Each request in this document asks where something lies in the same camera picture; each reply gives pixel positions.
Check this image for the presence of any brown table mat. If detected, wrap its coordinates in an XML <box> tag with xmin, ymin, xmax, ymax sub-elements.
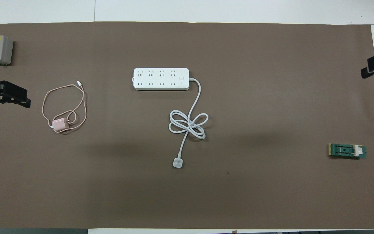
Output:
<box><xmin>0</xmin><ymin>22</ymin><xmax>374</xmax><ymax>229</ymax></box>

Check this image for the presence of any white power strip cord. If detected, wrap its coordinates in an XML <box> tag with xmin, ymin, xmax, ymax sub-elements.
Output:
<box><xmin>169</xmin><ymin>77</ymin><xmax>209</xmax><ymax>168</ymax></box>

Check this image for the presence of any pink charger adapter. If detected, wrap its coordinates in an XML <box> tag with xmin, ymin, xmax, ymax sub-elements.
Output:
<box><xmin>51</xmin><ymin>119</ymin><xmax>66</xmax><ymax>133</ymax></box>

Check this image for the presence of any green circuit board module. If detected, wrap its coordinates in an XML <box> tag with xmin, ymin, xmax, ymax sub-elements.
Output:
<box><xmin>328</xmin><ymin>143</ymin><xmax>367</xmax><ymax>160</ymax></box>

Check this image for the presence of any pink charging cable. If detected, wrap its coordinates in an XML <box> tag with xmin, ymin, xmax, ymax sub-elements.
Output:
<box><xmin>42</xmin><ymin>81</ymin><xmax>87</xmax><ymax>134</ymax></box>

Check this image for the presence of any white power strip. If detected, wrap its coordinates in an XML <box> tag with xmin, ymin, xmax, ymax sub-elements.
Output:
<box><xmin>132</xmin><ymin>68</ymin><xmax>190</xmax><ymax>91</ymax></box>

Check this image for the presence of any grey on-off switch box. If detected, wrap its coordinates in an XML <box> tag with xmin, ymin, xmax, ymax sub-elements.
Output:
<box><xmin>0</xmin><ymin>35</ymin><xmax>14</xmax><ymax>66</ymax></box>

